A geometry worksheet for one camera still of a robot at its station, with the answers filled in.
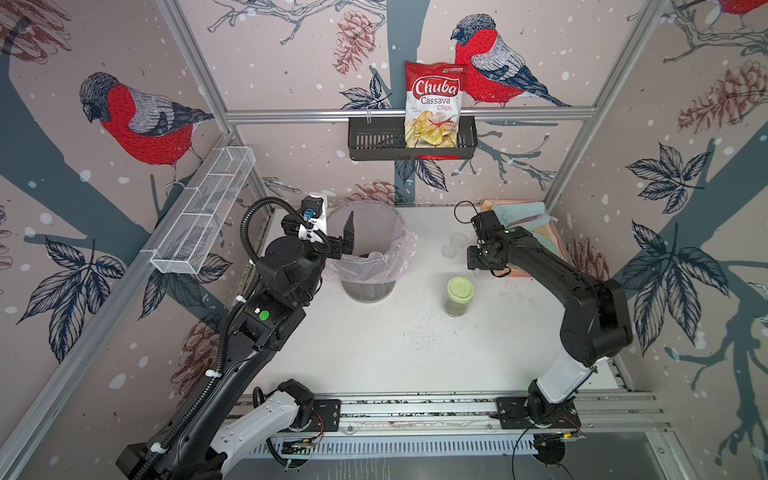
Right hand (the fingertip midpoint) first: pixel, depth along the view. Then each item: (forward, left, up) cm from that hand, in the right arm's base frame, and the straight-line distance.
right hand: (476, 259), depth 92 cm
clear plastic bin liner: (-6, +28, +14) cm, 32 cm away
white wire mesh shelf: (-1, +77, +23) cm, 80 cm away
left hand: (-11, +38, +34) cm, 52 cm away
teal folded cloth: (+29, -27, -10) cm, 40 cm away
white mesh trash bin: (-11, +33, -4) cm, 35 cm away
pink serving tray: (+23, -33, -10) cm, 42 cm away
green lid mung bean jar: (-13, +7, +3) cm, 15 cm away
